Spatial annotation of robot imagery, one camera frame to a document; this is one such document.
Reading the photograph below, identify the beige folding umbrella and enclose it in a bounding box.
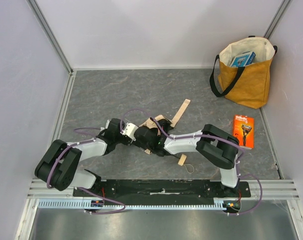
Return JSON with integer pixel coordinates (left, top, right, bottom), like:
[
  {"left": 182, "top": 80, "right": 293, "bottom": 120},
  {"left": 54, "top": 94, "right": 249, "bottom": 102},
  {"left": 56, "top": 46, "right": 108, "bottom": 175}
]
[{"left": 139, "top": 98, "right": 195, "bottom": 174}]

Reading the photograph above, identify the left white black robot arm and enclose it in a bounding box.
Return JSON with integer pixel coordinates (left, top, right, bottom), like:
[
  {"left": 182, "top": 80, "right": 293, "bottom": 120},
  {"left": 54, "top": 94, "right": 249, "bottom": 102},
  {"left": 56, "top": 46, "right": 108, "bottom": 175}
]
[{"left": 34, "top": 118, "right": 127, "bottom": 191}]

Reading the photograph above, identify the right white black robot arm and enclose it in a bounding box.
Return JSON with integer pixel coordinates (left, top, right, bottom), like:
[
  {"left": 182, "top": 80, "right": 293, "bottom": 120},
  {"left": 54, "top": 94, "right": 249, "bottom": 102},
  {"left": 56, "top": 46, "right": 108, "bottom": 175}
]
[{"left": 133, "top": 124, "right": 242, "bottom": 189}]

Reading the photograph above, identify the orange razor package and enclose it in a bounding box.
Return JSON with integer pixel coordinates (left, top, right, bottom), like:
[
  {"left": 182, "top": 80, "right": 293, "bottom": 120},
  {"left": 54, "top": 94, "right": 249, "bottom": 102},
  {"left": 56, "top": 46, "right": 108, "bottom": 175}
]
[{"left": 232, "top": 114, "right": 255, "bottom": 149}]

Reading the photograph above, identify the mustard tote bag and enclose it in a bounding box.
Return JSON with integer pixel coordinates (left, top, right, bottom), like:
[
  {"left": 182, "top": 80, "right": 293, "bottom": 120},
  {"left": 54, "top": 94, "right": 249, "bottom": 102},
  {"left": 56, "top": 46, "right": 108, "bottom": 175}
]
[{"left": 209, "top": 36, "right": 278, "bottom": 109}]

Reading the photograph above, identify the blue razor box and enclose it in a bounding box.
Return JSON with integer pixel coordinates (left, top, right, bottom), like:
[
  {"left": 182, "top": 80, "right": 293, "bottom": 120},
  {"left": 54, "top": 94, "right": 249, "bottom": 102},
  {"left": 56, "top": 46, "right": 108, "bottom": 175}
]
[{"left": 229, "top": 51, "right": 256, "bottom": 68}]

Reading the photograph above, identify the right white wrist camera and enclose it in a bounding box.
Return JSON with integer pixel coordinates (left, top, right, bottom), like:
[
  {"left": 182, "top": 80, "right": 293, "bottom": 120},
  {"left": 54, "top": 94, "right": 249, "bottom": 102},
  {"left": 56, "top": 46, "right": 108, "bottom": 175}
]
[{"left": 121, "top": 123, "right": 139, "bottom": 141}]

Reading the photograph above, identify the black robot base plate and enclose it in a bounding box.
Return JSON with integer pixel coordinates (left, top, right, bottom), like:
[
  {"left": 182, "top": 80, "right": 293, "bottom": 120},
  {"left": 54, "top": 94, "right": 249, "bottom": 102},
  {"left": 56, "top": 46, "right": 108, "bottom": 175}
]
[{"left": 72, "top": 178, "right": 252, "bottom": 207}]

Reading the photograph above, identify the white slotted cable duct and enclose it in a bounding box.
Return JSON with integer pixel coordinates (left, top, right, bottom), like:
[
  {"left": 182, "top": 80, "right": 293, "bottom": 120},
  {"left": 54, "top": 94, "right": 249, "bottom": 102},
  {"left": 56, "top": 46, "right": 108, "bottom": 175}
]
[{"left": 38, "top": 198, "right": 238, "bottom": 211}]

